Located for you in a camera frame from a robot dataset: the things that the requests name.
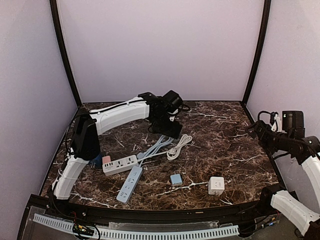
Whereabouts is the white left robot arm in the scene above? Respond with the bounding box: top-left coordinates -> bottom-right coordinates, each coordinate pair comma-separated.
51,90 -> 184,200

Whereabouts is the light blue power cable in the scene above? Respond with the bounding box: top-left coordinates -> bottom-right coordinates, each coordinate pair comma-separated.
136,134 -> 176,168

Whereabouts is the pink USB charger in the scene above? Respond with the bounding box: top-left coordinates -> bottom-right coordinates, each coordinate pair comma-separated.
101,155 -> 112,164

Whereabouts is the white power strip with USB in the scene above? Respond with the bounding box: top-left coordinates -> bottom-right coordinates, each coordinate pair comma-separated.
102,155 -> 139,177

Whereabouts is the white slotted cable duct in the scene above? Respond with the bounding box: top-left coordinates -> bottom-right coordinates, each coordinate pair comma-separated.
32,213 -> 240,240

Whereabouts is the blue cube socket adapter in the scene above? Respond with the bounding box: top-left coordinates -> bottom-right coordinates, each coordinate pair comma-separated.
88,155 -> 103,169

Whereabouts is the white cube socket adapter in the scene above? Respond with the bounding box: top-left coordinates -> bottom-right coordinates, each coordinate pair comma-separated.
208,176 -> 225,196

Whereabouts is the light blue USB charger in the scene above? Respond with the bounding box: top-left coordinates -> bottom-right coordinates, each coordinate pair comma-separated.
170,174 -> 183,187

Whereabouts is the small circuit board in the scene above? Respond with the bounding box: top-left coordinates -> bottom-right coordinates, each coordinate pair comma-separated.
72,224 -> 94,236

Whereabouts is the black frame rail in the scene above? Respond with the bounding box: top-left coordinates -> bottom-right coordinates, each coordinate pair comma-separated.
17,195 -> 282,240

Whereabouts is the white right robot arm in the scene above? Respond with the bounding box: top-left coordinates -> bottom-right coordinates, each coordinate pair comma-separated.
247,110 -> 320,240

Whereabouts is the light blue power strip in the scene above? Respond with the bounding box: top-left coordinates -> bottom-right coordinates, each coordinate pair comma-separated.
116,166 -> 143,204

